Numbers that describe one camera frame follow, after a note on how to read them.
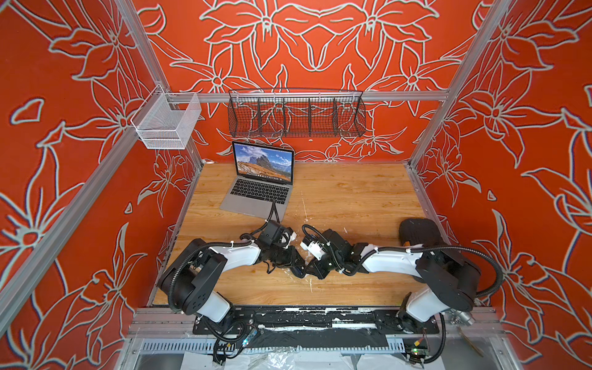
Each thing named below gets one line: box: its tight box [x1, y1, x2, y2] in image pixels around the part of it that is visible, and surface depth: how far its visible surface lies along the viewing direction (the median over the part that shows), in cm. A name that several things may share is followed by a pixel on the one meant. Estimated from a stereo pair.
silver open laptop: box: [219, 141, 295, 222], surface depth 108 cm
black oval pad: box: [399, 218, 444, 246], surface depth 91 cm
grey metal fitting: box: [448, 308, 474, 327], surface depth 73 cm
